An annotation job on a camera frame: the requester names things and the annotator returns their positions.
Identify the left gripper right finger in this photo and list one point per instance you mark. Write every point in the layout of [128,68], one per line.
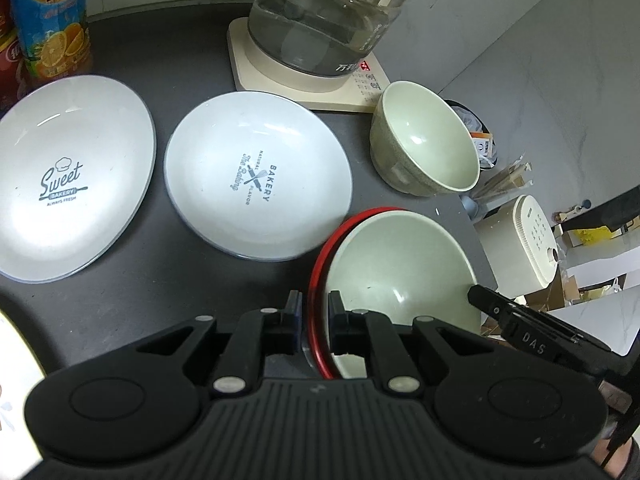
[373,337]

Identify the red rimmed black bowl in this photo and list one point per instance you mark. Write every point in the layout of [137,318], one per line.
[318,347]

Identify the brown pot with bags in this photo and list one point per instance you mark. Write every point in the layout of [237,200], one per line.
[482,138]

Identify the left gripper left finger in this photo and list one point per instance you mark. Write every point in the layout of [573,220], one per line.
[259,334]

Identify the white sweet plate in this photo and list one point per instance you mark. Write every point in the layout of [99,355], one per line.
[77,156]

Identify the white air fryer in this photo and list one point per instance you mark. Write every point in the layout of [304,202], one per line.
[519,244]

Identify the patterned white bowl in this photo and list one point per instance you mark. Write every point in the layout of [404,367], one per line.
[419,145]

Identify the cream kettle base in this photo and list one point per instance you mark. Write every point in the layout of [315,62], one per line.
[253,70]

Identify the orange juice bottle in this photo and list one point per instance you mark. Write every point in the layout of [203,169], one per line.
[54,38]

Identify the red drink can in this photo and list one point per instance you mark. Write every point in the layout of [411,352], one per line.
[14,81]

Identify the glass electric kettle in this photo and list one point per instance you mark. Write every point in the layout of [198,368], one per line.
[323,38]

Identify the white bakery plate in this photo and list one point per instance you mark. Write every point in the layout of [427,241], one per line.
[258,176]

